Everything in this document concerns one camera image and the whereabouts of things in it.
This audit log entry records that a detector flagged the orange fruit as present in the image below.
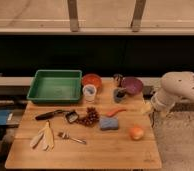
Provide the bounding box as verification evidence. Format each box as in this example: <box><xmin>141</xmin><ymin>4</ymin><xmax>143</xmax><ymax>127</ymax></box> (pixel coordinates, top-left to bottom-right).
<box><xmin>129</xmin><ymin>126</ymin><xmax>144</xmax><ymax>140</ymax></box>

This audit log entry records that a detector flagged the dark grey mug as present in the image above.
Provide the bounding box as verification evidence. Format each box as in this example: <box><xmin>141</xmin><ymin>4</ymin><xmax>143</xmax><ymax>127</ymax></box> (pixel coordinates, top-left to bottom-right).
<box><xmin>113</xmin><ymin>88</ymin><xmax>126</xmax><ymax>103</ymax></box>

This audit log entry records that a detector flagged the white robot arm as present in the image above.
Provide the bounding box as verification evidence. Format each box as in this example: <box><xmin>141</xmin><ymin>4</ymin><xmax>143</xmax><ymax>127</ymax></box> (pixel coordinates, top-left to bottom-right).
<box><xmin>140</xmin><ymin>71</ymin><xmax>194</xmax><ymax>114</ymax></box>

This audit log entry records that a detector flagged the banana peel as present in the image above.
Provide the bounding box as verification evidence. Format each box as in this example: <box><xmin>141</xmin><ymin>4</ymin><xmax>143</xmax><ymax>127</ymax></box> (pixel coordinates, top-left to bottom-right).
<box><xmin>30</xmin><ymin>121</ymin><xmax>54</xmax><ymax>151</ymax></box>

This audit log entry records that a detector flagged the orange carrot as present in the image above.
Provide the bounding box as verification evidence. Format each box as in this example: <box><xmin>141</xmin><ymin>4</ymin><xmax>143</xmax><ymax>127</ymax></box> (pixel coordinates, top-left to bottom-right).
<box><xmin>106</xmin><ymin>108</ymin><xmax>127</xmax><ymax>117</ymax></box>

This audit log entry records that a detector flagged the blue sponge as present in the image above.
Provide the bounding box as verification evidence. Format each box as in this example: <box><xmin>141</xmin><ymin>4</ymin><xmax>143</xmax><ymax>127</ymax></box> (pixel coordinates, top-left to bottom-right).
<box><xmin>99</xmin><ymin>117</ymin><xmax>119</xmax><ymax>130</ymax></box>

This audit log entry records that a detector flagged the bunch of red grapes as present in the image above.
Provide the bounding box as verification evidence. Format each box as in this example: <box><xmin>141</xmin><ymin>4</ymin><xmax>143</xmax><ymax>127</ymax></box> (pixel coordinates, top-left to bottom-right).
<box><xmin>76</xmin><ymin>107</ymin><xmax>99</xmax><ymax>127</ymax></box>

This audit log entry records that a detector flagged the small metal cup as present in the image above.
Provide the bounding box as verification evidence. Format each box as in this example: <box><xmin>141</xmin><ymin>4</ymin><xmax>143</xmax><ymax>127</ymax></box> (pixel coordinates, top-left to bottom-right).
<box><xmin>113</xmin><ymin>74</ymin><xmax>123</xmax><ymax>87</ymax></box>

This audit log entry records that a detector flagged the purple bowl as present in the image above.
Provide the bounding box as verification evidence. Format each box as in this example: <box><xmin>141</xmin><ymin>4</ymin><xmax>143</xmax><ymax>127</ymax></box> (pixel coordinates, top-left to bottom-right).
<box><xmin>121</xmin><ymin>77</ymin><xmax>143</xmax><ymax>95</ymax></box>

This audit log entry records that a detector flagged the red bowl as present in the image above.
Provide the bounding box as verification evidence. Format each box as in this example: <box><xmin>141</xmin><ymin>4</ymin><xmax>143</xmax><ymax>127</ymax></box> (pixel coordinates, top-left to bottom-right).
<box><xmin>82</xmin><ymin>73</ymin><xmax>102</xmax><ymax>89</ymax></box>

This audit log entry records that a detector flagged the green plastic tray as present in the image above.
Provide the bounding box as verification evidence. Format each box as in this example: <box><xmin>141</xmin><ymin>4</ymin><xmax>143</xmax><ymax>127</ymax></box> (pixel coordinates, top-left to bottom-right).
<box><xmin>27</xmin><ymin>70</ymin><xmax>82</xmax><ymax>104</ymax></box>

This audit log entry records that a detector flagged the silver metal fork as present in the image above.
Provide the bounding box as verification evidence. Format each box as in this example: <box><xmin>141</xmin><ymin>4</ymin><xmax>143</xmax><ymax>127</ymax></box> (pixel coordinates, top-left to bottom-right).
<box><xmin>58</xmin><ymin>132</ymin><xmax>87</xmax><ymax>144</ymax></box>

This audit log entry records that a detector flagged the blue object at left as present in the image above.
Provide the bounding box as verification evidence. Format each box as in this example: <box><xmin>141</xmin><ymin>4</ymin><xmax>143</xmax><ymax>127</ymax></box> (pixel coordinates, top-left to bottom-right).
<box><xmin>0</xmin><ymin>108</ymin><xmax>14</xmax><ymax>127</ymax></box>

